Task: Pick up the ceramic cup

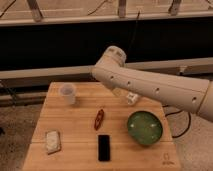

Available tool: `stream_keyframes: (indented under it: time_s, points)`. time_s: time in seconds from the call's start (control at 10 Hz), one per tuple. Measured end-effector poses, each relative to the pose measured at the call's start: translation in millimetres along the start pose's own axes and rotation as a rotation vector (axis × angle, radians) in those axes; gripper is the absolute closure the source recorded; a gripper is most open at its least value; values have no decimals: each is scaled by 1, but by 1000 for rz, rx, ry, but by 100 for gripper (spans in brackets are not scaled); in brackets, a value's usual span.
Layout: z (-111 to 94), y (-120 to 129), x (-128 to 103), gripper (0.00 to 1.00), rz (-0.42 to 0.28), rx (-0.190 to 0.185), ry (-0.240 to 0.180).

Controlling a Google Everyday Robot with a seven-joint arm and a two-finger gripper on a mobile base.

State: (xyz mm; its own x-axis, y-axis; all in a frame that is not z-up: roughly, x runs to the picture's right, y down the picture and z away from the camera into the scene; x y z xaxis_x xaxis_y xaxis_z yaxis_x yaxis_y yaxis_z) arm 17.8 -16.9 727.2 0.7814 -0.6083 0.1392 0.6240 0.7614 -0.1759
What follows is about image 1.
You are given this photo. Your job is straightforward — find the green ceramic bowl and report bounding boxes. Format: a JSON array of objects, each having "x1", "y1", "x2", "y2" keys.
[{"x1": 127, "y1": 111, "x2": 163, "y2": 146}]

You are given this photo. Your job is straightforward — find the white sponge block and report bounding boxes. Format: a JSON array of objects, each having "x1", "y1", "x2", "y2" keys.
[{"x1": 46, "y1": 130, "x2": 61, "y2": 155}]

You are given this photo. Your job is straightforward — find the black hanging cable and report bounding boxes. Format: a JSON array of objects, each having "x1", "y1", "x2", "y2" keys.
[{"x1": 126, "y1": 10, "x2": 141, "y2": 54}]

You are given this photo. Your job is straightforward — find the black rectangular phone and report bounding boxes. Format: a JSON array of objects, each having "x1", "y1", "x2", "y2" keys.
[{"x1": 98, "y1": 135, "x2": 110, "y2": 162}]

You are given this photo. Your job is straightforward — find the white plastic bottle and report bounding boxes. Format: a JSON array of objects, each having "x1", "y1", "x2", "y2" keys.
[{"x1": 126, "y1": 92, "x2": 139, "y2": 105}]

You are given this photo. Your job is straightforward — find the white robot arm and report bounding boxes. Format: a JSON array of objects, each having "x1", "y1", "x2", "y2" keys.
[{"x1": 91, "y1": 46, "x2": 213, "y2": 122}]

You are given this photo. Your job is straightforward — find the red brown oblong object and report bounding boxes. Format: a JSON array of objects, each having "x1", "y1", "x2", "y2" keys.
[{"x1": 94, "y1": 109, "x2": 105, "y2": 130}]

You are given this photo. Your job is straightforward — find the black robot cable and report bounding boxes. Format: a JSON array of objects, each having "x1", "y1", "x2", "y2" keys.
[{"x1": 164, "y1": 104, "x2": 192, "y2": 139}]

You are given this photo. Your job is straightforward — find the translucent white cup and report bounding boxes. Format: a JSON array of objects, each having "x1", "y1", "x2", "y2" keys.
[{"x1": 58, "y1": 83, "x2": 76, "y2": 105}]

